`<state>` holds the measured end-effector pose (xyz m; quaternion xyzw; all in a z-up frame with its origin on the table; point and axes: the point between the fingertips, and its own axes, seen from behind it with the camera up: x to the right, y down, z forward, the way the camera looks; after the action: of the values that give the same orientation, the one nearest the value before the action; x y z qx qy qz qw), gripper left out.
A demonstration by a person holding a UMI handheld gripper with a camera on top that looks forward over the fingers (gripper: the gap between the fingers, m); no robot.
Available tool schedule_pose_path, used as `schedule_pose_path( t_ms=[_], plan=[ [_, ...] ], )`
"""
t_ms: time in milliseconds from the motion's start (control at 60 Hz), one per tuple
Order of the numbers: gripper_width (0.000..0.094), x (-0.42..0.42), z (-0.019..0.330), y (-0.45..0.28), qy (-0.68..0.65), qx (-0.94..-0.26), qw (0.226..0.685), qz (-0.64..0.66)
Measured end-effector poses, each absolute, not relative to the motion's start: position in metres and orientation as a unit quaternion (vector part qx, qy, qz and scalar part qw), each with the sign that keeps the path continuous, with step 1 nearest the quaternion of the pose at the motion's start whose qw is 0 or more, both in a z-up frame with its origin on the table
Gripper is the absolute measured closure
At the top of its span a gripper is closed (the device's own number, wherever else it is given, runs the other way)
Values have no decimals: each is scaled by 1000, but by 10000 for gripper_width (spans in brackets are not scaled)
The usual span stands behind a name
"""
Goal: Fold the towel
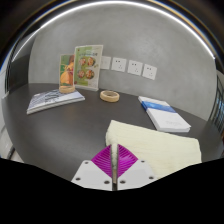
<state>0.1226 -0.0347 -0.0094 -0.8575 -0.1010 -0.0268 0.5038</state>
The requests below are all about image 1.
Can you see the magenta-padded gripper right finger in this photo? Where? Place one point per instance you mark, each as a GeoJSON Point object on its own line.
{"type": "Point", "coordinates": [138, 173]}

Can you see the white wall socket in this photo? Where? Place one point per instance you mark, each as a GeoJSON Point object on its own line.
{"type": "Point", "coordinates": [119, 64]}
{"type": "Point", "coordinates": [149, 71]}
{"type": "Point", "coordinates": [135, 67]}
{"type": "Point", "coordinates": [105, 62]}

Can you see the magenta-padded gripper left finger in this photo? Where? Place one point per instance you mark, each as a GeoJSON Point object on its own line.
{"type": "Point", "coordinates": [90, 175]}

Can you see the white ceiling light strip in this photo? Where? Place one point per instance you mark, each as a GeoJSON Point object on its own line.
{"type": "Point", "coordinates": [110, 3]}

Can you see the grey-blue magazine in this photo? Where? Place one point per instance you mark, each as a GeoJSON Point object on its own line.
{"type": "Point", "coordinates": [53, 100]}

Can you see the white book with blue band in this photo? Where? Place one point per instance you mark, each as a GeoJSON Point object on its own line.
{"type": "Point", "coordinates": [168, 120]}

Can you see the cream knitted towel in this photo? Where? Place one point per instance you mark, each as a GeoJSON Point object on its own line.
{"type": "Point", "coordinates": [160, 146]}

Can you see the black-framed glass partition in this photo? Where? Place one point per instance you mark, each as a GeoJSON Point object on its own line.
{"type": "Point", "coordinates": [218, 100]}

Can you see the beige tape roll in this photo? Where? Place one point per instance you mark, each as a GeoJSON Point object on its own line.
{"type": "Point", "coordinates": [109, 100]}

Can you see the green-white menu sign stand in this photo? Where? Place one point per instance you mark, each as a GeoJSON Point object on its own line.
{"type": "Point", "coordinates": [88, 66]}

